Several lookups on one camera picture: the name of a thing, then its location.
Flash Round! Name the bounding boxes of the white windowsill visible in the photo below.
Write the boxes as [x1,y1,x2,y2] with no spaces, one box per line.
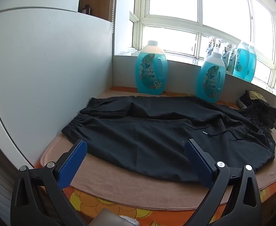
[114,49,276,97]

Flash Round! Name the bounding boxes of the blue detergent bottle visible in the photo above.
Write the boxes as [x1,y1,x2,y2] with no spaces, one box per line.
[232,41,250,79]
[196,47,226,103]
[135,40,168,95]
[244,43,257,83]

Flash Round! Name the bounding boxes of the beige mat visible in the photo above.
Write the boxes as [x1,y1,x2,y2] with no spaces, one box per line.
[40,88,276,211]

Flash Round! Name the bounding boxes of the orange floral bed sheet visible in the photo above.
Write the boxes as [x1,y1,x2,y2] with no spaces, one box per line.
[34,86,276,226]

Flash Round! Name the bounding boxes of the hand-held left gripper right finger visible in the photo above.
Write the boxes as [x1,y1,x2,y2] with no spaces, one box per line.
[185,139,262,226]

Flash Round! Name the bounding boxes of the white window frame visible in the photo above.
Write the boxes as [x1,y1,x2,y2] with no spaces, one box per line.
[130,0,276,99]

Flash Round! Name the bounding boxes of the black pants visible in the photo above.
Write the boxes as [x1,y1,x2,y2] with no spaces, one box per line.
[61,96,276,182]

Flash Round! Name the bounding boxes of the white cabinet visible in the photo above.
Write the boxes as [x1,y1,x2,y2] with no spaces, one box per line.
[0,0,116,170]

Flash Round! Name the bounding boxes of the printed refill pouch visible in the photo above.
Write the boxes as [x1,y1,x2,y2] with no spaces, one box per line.
[213,38,224,53]
[225,44,237,73]
[205,36,215,59]

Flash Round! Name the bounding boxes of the white bead blind cord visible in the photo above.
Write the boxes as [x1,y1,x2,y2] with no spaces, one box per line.
[110,0,118,34]

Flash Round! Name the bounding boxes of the black mesh cloth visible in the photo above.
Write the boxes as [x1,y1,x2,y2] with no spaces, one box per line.
[243,99,276,130]

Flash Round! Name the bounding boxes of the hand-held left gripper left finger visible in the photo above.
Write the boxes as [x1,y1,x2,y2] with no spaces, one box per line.
[10,139,88,226]

